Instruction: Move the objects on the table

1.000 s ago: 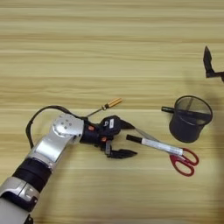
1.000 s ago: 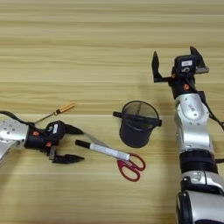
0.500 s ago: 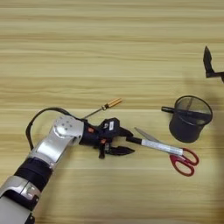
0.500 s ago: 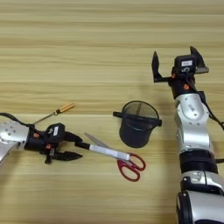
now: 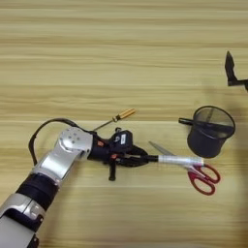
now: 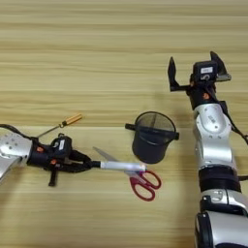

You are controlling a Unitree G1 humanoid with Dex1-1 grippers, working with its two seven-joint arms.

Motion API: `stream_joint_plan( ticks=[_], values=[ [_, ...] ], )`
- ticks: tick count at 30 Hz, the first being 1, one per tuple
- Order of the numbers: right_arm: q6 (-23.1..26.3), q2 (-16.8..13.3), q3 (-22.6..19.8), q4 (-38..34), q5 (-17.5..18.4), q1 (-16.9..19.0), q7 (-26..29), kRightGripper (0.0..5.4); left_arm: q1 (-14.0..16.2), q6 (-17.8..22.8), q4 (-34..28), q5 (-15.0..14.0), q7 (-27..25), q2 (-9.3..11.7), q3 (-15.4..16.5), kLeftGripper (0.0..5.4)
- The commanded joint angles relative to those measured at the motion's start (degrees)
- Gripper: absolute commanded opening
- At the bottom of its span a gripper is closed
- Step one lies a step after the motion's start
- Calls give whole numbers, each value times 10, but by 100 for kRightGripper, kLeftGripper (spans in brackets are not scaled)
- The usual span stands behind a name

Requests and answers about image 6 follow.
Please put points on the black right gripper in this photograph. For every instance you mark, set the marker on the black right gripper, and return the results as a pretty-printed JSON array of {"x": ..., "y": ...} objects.
[{"x": 201, "y": 95}]

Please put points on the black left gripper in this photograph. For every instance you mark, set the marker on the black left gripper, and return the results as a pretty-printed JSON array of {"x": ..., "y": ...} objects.
[{"x": 40, "y": 158}]

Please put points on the white marker with black cap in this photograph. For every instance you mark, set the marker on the white marker with black cap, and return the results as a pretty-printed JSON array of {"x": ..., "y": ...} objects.
[{"x": 122, "y": 166}]

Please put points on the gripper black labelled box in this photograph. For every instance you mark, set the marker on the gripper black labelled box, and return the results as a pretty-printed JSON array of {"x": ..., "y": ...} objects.
[
  {"x": 205, "y": 71},
  {"x": 61, "y": 145}
]

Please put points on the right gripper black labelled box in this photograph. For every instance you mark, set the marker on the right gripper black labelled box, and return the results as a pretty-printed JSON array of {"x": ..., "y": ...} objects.
[{"x": 205, "y": 71}]

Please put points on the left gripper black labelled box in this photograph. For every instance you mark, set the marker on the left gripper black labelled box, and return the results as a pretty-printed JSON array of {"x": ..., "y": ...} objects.
[{"x": 61, "y": 145}]

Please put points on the black mesh pen cup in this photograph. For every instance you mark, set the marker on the black mesh pen cup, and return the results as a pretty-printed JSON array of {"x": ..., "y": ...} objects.
[{"x": 148, "y": 151}]

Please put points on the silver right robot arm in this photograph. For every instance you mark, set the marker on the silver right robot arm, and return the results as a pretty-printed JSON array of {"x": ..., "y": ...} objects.
[{"x": 213, "y": 142}]

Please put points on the black pen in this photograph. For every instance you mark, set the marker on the black pen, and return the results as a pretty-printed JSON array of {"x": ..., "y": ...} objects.
[{"x": 129, "y": 126}]

